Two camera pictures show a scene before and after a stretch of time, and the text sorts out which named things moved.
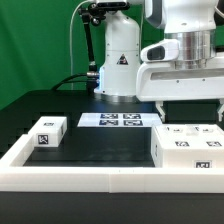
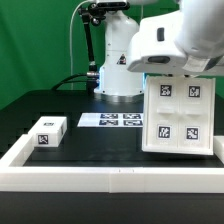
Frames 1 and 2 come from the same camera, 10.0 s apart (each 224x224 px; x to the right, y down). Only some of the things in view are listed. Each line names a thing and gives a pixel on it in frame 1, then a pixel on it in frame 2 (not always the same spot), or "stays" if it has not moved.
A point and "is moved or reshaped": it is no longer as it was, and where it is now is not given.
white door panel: (208, 136) to (193, 112)
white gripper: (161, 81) to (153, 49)
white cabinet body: (187, 145) is moved or reshaped
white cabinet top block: (48, 131) stays
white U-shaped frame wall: (104, 179) stays
